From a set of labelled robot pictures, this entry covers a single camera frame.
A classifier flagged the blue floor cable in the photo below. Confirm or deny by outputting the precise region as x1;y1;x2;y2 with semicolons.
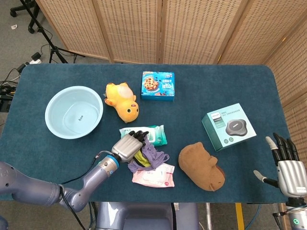
244;203;261;230

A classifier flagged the dark blue table cover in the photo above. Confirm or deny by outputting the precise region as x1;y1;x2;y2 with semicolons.
0;62;303;204

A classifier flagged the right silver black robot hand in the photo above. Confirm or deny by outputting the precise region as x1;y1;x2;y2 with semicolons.
253;133;307;198

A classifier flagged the green wet wipes pack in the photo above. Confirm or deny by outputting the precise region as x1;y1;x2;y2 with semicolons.
119;124;168;147

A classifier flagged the blue cookie box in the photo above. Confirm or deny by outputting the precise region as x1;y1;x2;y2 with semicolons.
141;70;176;101

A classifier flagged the yellow plush toy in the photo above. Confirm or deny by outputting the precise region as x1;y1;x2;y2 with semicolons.
104;82;140;124

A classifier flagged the pink wet wipes pack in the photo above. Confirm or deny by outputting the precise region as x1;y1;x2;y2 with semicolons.
131;164;176;188

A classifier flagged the wicker folding screen panel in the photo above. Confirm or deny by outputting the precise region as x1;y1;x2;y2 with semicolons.
35;0;115;63
159;0;244;65
283;98;307;160
217;0;307;66
92;0;163;64
263;21;307;106

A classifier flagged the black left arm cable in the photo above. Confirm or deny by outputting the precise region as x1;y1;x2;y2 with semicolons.
59;150;113;230

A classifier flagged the black tripod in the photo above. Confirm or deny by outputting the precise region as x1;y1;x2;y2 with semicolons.
19;0;86;64

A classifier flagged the silver metal table leg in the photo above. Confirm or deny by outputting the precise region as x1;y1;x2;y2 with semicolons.
205;203;213;230

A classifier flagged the black office chair base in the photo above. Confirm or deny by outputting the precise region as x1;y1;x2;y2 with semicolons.
10;0;41;34

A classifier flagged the yellow floor tape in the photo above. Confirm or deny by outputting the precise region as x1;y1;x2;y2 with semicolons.
235;203;245;230

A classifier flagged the light blue plastic basin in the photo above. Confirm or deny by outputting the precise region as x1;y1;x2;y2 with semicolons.
45;85;104;140

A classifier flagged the brown plush toy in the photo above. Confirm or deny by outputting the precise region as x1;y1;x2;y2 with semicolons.
178;141;226;192

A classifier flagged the black floor cable bundle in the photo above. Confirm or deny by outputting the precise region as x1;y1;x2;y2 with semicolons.
0;63;28;113

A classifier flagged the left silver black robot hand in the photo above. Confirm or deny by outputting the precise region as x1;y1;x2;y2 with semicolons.
111;130;150;163

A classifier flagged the purple cloth with yellow trim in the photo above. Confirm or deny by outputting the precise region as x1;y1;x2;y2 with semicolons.
127;141;170;173

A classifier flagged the light teal speaker box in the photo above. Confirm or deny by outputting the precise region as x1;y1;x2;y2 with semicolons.
201;103;257;152

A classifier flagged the grey-blue robot torso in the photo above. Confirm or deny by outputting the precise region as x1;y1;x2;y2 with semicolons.
95;202;200;230

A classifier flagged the black torso cable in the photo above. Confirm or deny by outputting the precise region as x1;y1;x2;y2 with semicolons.
170;203;177;230

